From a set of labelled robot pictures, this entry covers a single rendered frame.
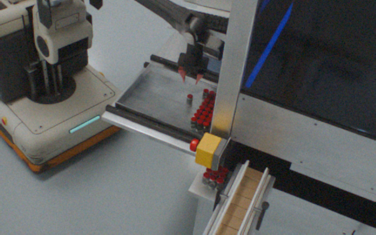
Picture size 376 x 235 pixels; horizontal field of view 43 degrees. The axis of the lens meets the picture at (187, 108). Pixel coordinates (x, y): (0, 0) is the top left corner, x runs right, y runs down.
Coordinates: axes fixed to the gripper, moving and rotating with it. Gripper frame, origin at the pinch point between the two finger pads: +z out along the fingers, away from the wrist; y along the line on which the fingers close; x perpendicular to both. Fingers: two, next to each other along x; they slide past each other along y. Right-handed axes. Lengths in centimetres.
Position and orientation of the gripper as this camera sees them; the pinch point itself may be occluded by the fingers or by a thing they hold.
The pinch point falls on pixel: (190, 80)
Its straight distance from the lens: 169.7
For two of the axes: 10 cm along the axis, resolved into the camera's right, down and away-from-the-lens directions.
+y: 9.8, 1.9, -0.4
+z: -1.1, 7.1, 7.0
